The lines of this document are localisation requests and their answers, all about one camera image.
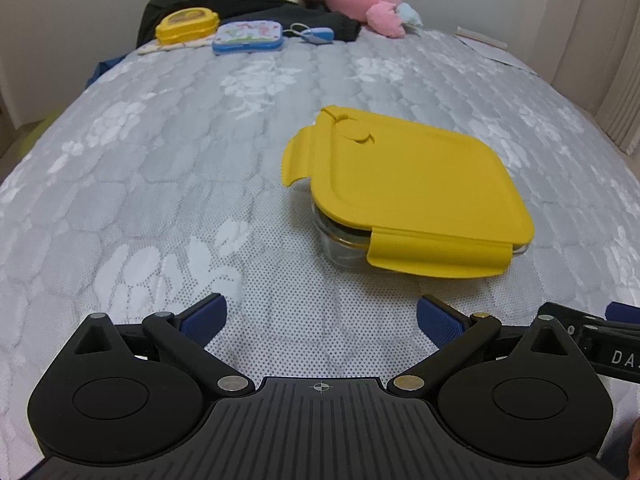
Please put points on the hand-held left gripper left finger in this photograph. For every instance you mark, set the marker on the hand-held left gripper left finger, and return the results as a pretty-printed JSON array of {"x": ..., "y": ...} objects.
[{"x": 206, "y": 312}]

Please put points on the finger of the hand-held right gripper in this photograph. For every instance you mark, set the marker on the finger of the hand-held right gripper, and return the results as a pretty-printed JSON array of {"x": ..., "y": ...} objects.
[
  {"x": 625, "y": 311},
  {"x": 572, "y": 316}
]

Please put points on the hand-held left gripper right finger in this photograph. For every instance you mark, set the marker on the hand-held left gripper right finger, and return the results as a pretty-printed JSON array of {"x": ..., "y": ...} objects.
[{"x": 440, "y": 317}]

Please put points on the clear glass divided container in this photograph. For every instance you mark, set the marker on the clear glass divided container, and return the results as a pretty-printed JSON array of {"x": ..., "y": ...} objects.
[{"x": 345, "y": 245}]

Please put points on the yellow container lid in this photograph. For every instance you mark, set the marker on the yellow container lid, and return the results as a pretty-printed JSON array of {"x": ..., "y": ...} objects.
[{"x": 415, "y": 185}]

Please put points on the dark blue cloth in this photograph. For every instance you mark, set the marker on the dark blue cloth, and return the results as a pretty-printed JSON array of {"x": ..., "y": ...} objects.
[{"x": 105, "y": 70}]

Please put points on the cream patterned cloth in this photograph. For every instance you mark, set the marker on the cream patterned cloth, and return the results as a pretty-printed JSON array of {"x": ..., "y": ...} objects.
[{"x": 165, "y": 47}]

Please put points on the white paper sheet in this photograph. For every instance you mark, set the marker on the white paper sheet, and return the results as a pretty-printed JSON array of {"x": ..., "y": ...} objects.
[{"x": 487, "y": 50}]

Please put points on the beige curtain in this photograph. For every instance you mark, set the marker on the beige curtain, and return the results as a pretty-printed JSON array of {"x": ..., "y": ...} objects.
[{"x": 600, "y": 35}]

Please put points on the blue printed tin case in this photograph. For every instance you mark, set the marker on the blue printed tin case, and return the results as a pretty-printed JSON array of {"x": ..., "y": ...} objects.
[{"x": 247, "y": 37}]

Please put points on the small yellow lidded container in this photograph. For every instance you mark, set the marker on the small yellow lidded container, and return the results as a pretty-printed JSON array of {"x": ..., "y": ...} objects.
[{"x": 185, "y": 25}]

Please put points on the black cloth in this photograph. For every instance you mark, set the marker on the black cloth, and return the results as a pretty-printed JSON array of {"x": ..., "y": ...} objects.
[{"x": 240, "y": 5}]

